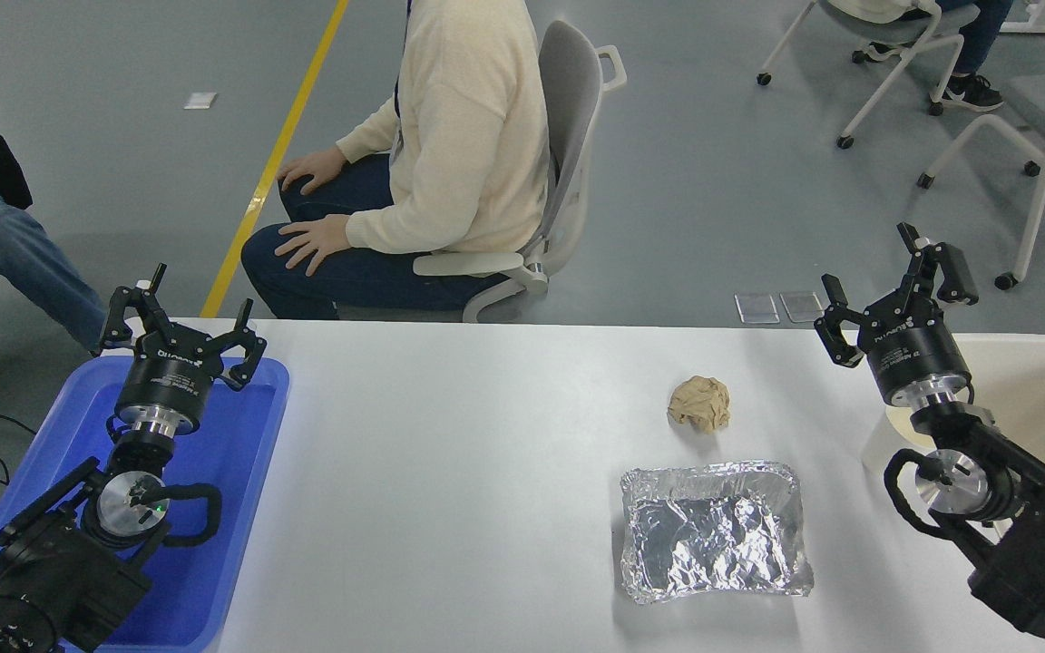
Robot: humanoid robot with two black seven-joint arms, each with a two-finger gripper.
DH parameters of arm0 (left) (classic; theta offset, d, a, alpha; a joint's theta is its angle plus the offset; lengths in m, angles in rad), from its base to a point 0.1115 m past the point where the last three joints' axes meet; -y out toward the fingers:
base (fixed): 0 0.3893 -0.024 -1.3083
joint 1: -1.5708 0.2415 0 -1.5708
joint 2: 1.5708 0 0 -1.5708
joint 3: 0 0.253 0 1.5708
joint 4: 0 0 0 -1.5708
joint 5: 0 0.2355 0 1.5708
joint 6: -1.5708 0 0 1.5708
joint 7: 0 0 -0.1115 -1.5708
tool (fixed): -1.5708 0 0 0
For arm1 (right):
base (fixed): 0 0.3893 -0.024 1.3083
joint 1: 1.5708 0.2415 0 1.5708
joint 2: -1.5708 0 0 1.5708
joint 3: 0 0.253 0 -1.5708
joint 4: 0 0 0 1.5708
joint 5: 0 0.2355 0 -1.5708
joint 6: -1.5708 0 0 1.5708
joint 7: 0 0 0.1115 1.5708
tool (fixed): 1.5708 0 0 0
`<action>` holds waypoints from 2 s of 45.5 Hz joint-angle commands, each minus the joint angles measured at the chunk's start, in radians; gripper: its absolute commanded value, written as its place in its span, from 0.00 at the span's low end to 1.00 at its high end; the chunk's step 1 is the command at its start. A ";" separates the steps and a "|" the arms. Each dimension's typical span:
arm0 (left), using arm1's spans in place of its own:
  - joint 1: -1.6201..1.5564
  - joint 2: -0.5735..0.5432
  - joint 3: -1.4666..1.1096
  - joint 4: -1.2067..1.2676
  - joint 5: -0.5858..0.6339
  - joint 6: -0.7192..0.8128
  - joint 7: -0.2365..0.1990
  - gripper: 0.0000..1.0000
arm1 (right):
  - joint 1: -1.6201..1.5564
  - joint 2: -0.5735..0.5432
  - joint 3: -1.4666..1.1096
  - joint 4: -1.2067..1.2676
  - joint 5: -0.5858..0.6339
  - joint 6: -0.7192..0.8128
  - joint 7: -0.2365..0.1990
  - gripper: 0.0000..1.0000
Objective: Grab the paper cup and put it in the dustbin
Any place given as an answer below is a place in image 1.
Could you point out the clear floor plate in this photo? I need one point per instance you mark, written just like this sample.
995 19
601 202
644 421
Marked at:
802 307
756 308

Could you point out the crumpled tan paper ball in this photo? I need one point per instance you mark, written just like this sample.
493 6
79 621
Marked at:
699 404

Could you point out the blue plastic tray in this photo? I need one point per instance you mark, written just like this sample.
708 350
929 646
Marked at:
232 435

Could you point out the white paper cup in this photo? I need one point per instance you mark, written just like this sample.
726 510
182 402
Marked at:
885 451

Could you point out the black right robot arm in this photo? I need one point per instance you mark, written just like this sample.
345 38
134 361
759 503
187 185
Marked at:
1030 544

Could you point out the grey wheeled chair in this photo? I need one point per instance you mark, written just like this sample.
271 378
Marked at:
572 100

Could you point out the white ID badge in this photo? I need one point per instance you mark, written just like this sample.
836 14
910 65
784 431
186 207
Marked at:
397 145

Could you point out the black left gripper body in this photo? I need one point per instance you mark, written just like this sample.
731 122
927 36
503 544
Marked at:
164 381

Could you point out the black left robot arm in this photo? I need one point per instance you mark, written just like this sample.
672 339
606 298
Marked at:
60 571

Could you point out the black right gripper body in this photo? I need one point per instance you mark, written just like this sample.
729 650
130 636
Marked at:
917 358

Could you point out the person's left hand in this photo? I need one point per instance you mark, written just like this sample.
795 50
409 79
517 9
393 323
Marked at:
318 240

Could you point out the crinkled foil tray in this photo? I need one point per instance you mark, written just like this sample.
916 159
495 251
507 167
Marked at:
713 535

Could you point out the person's right hand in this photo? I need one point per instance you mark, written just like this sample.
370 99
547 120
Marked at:
314 170

